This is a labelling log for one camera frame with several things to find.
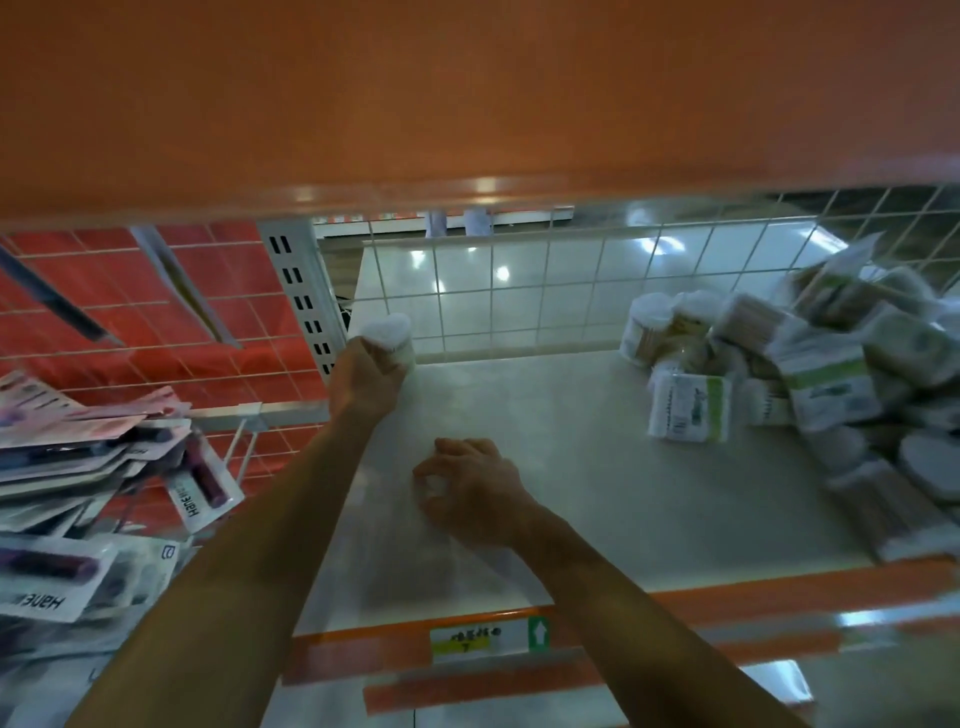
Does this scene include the person's left hand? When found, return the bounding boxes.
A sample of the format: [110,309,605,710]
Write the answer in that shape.
[327,337,411,426]

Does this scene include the person's right hand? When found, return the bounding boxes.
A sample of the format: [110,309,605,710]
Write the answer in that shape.
[411,436,543,550]

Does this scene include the cotton swab container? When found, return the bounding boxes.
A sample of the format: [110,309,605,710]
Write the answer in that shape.
[359,312,417,373]

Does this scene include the white shelf orange rail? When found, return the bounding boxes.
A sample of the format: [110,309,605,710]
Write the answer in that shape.
[281,344,960,688]

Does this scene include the white shelf board orange rim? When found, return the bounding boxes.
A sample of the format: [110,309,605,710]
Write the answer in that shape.
[258,622,960,728]
[0,614,196,728]
[0,0,960,228]

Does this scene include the pile of cotton swab packs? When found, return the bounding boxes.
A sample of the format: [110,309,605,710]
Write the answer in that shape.
[618,232,960,565]

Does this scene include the person's left forearm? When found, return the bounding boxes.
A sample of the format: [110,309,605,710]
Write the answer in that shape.
[67,408,378,728]

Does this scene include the person's right forearm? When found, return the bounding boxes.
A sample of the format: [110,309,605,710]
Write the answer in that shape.
[517,509,809,728]

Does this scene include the price label green arrow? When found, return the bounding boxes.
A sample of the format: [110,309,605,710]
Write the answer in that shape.
[429,618,554,667]

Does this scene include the hanging dark packaged items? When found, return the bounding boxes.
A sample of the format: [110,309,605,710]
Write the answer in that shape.
[0,243,126,348]
[131,224,246,352]

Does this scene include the pile of toothbrush packs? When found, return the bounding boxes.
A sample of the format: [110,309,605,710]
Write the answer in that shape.
[0,369,246,625]

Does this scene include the white slotted shelf post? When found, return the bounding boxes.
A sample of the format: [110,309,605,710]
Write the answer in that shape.
[258,219,351,385]

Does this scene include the white wire basket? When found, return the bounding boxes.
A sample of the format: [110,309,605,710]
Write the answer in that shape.
[187,401,333,490]

